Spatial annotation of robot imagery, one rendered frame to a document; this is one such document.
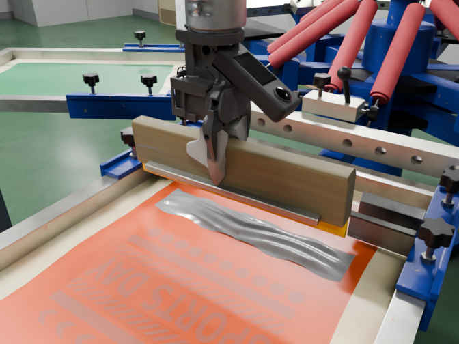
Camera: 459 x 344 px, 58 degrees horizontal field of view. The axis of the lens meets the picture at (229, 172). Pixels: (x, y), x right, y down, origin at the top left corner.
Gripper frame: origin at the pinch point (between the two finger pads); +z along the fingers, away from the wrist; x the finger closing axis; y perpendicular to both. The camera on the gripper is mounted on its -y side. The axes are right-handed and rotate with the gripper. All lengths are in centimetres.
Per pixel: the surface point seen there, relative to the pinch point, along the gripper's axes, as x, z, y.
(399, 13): -93, -9, 1
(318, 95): -41.0, 1.0, 3.2
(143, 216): 2.0, 13.7, 17.0
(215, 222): -3.1, 13.3, 4.9
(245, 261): 2.0, 13.6, -4.3
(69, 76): -45, 14, 97
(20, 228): 18.4, 10.2, 27.5
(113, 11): -529, 101, 608
